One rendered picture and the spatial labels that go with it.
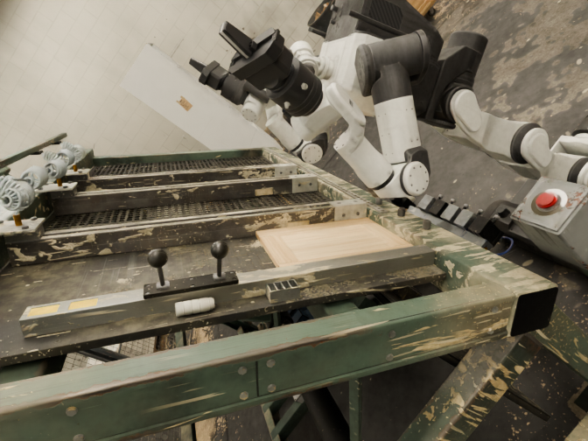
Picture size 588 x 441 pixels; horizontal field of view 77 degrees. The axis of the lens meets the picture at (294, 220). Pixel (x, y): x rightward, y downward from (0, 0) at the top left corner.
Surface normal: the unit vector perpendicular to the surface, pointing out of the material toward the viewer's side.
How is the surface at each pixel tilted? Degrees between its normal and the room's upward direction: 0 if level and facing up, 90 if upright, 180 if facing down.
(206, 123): 90
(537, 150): 90
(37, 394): 51
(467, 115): 90
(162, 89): 90
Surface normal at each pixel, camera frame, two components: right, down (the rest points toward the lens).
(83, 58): 0.24, 0.42
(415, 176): 0.50, 0.03
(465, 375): -0.74, -0.51
